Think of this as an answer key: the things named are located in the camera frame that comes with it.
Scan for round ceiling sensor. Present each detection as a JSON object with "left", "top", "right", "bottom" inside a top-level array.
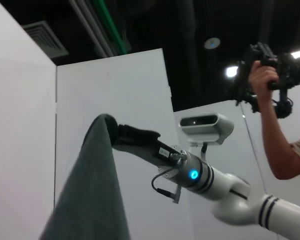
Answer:
[{"left": 203, "top": 37, "right": 221, "bottom": 50}]

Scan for bare person hand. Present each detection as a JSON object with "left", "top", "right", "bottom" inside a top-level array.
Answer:
[{"left": 248, "top": 60, "right": 280, "bottom": 101}]

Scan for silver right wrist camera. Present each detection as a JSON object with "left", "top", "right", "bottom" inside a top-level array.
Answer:
[{"left": 179, "top": 112, "right": 235, "bottom": 161}]

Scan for bright ceiling lamp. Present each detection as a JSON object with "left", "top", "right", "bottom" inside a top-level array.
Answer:
[{"left": 224, "top": 65, "right": 240, "bottom": 78}]

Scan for black handheld camera rig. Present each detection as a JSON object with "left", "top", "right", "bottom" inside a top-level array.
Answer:
[{"left": 228, "top": 41, "right": 300, "bottom": 120}]

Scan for bare person forearm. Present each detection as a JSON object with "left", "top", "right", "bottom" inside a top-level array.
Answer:
[{"left": 254, "top": 94, "right": 300, "bottom": 181}]

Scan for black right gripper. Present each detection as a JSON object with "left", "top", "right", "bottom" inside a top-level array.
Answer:
[{"left": 112, "top": 138, "right": 181, "bottom": 169}]

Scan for silver plug on right wrist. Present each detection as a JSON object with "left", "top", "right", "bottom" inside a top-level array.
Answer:
[{"left": 170, "top": 149, "right": 189, "bottom": 166}]

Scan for grey ceiling pipes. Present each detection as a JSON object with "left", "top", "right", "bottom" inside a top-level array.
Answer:
[{"left": 67, "top": 0, "right": 116, "bottom": 59}]

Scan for black cable on right wrist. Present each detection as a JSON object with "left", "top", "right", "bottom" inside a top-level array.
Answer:
[{"left": 150, "top": 171, "right": 183, "bottom": 205}]

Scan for ceiling air vent grille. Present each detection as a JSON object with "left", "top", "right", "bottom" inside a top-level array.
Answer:
[{"left": 22, "top": 21, "right": 70, "bottom": 60}]

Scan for green ceiling pipe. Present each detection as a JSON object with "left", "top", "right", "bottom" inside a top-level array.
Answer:
[{"left": 103, "top": 0, "right": 130, "bottom": 56}]

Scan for grey yellow towel black trim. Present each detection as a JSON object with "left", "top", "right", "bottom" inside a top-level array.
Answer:
[{"left": 38, "top": 113, "right": 162, "bottom": 240}]

